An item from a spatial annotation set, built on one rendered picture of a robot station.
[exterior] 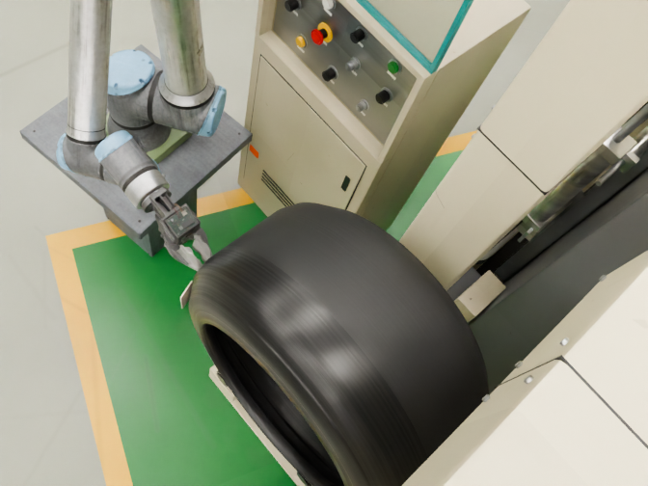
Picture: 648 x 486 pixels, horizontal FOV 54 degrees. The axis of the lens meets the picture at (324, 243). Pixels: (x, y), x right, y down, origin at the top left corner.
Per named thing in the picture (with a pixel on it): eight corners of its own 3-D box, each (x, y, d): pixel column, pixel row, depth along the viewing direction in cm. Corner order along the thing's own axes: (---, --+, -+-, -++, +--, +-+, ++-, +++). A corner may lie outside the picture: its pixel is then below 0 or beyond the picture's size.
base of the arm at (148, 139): (94, 128, 194) (87, 107, 185) (140, 94, 202) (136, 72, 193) (138, 163, 190) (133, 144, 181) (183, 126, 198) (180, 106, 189)
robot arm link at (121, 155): (132, 134, 147) (119, 121, 137) (164, 175, 146) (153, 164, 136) (99, 158, 146) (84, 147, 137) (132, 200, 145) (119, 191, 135)
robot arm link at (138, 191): (124, 201, 143) (160, 178, 147) (138, 217, 142) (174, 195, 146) (123, 184, 135) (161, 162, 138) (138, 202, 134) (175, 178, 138)
